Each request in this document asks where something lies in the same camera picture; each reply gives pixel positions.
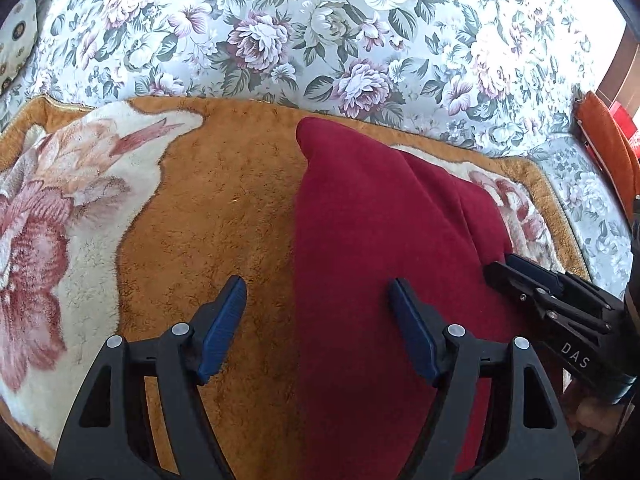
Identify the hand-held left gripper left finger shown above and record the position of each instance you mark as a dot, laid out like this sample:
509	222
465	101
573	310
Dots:
222	330

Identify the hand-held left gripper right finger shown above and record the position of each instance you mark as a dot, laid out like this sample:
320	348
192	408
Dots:
415	335

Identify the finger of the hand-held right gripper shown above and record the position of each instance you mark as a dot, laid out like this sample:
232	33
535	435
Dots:
535	272
515	285

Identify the dark red garment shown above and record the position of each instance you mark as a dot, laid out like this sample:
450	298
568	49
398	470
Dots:
360	210

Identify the orange floral plush blanket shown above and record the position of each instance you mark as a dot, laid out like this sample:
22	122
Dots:
225	200

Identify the orange cushion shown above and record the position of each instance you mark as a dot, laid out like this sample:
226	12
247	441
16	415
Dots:
607	140

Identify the red box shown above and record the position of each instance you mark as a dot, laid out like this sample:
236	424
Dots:
627	122

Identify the floral bedsheet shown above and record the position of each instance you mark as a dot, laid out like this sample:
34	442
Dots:
350	35

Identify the cream pillow with round print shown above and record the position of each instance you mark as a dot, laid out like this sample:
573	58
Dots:
15	45

